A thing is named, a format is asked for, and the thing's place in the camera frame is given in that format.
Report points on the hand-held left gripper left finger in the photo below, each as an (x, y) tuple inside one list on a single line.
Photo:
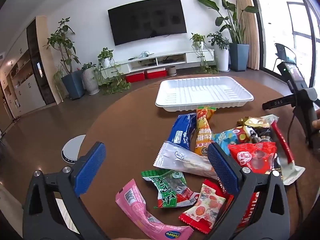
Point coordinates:
[(91, 170)]

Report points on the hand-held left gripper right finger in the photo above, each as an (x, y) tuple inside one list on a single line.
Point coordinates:
[(222, 167)]

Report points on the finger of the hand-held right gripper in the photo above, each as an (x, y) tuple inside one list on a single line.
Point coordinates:
[(268, 105)]

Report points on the gold snack packet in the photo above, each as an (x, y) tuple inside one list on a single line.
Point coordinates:
[(253, 121)]

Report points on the red snack packet clear window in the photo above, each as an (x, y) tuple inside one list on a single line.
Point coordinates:
[(242, 156)]

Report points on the light blue snack packet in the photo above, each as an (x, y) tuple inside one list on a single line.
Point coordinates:
[(223, 138)]

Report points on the black snack packet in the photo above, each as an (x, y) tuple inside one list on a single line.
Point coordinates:
[(262, 136)]

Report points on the orange snack packet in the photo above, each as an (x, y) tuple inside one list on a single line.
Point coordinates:
[(203, 132)]

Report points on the red white patterned snack packet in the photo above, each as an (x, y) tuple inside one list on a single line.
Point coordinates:
[(207, 205)]

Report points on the white red-striped snack packet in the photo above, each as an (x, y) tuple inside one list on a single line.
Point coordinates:
[(282, 145)]

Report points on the clear white snack packet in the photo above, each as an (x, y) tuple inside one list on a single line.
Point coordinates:
[(180, 158)]

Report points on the large red snack packet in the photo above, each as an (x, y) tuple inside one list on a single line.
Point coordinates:
[(250, 210)]

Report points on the green snack packet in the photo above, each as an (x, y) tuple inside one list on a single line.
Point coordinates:
[(170, 187)]

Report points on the pink snack packet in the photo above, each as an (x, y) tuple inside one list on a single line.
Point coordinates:
[(140, 210)]

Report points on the white plastic tray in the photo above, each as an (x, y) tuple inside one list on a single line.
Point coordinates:
[(200, 92)]

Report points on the person's right hand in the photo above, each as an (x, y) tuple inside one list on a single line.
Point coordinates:
[(317, 124)]

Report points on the white round stool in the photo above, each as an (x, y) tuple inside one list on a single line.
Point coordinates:
[(71, 150)]

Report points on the white chair seat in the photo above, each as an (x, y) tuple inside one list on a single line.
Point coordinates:
[(62, 212)]

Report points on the broad-leaf plant in blue planter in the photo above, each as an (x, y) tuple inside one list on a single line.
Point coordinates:
[(239, 57)]

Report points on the black outdoor chair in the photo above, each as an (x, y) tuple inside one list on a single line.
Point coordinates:
[(283, 51)]

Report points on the bushy plant in white planter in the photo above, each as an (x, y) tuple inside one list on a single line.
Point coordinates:
[(222, 60)]

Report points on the beige curtain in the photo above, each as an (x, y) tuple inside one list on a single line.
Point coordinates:
[(252, 42)]

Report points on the leafy tree in blue planter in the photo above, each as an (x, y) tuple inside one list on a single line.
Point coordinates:
[(72, 85)]

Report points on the plant in white ribbed pot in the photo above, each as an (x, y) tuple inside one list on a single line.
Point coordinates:
[(90, 82)]

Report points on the black framed glass window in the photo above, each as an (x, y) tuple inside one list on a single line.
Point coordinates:
[(272, 17)]

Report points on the trailing plant on cabinet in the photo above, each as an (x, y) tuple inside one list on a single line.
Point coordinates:
[(198, 40)]

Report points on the dark panelled door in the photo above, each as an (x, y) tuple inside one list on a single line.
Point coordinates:
[(41, 85)]

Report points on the white television cabinet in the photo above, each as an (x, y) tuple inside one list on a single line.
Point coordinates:
[(180, 60)]

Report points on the small brown flower pot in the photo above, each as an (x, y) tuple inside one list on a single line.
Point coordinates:
[(172, 70)]

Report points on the black set-top box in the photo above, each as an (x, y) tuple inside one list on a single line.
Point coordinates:
[(168, 61)]

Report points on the trailing plant in white pot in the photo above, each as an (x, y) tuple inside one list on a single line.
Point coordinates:
[(106, 61)]

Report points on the wooden wall cupboard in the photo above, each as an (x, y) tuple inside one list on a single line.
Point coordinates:
[(25, 90)]

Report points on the wall-mounted black television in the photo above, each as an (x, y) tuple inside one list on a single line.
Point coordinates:
[(147, 20)]

